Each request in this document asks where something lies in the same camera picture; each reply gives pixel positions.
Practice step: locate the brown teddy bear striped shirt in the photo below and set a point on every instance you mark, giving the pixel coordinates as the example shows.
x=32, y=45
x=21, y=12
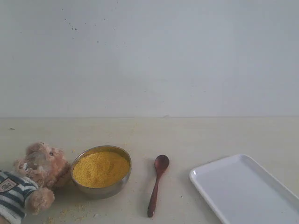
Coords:
x=30, y=186

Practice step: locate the white rectangular plastic tray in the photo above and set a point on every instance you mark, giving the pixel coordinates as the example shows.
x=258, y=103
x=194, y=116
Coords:
x=241, y=191

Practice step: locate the steel bowl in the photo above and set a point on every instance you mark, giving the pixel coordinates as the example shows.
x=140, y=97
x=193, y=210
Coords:
x=111, y=190

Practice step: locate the yellow millet grain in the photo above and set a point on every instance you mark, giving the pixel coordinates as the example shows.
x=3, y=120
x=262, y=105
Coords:
x=100, y=169

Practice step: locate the dark wooden spoon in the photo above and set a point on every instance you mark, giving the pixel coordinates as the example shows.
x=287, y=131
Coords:
x=161, y=164

